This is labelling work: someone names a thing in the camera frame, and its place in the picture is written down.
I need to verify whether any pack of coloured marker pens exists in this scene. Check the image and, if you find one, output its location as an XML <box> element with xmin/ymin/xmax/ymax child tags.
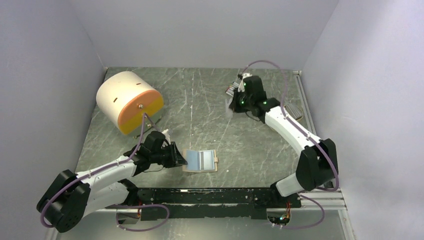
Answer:
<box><xmin>225</xmin><ymin>81</ymin><xmax>239</xmax><ymax>97</ymax></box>

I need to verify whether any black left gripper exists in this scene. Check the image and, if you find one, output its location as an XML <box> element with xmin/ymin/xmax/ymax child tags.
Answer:
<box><xmin>150</xmin><ymin>141</ymin><xmax>188</xmax><ymax>168</ymax></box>

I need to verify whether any stack of cards in tray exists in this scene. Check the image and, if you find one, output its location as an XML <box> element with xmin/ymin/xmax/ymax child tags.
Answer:
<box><xmin>284</xmin><ymin>103</ymin><xmax>304</xmax><ymax>121</ymax></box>

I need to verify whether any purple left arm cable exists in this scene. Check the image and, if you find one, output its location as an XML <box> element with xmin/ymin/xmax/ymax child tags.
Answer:
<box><xmin>39</xmin><ymin>113</ymin><xmax>157</xmax><ymax>229</ymax></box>

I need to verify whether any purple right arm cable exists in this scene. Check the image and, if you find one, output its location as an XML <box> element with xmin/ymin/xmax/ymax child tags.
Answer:
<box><xmin>239</xmin><ymin>60</ymin><xmax>340</xmax><ymax>193</ymax></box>

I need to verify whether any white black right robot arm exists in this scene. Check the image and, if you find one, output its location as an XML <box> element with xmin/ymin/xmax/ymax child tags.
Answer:
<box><xmin>228</xmin><ymin>73</ymin><xmax>338</xmax><ymax>207</ymax></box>

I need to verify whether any beige oval plastic tray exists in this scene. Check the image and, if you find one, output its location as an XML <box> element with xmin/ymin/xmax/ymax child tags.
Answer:
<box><xmin>265</xmin><ymin>103</ymin><xmax>306</xmax><ymax>135</ymax></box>

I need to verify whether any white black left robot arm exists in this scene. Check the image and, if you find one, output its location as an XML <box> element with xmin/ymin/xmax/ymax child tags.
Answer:
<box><xmin>36</xmin><ymin>130</ymin><xmax>188</xmax><ymax>233</ymax></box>

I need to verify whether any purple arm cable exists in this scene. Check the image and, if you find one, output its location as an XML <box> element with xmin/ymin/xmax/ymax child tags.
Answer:
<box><xmin>39</xmin><ymin>113</ymin><xmax>157</xmax><ymax>229</ymax></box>
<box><xmin>239</xmin><ymin>60</ymin><xmax>340</xmax><ymax>193</ymax></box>

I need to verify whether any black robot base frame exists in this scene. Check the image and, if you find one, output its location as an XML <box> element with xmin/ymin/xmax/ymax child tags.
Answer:
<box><xmin>119</xmin><ymin>179</ymin><xmax>302</xmax><ymax>221</ymax></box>

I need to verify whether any aluminium table edge rail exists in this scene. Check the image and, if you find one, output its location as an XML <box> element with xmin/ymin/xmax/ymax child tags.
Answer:
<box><xmin>293</xmin><ymin>70</ymin><xmax>357</xmax><ymax>240</ymax></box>

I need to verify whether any round pink yellow drawer box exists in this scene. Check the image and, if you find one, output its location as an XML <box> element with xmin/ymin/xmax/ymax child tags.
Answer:
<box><xmin>96</xmin><ymin>71</ymin><xmax>165</xmax><ymax>137</ymax></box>

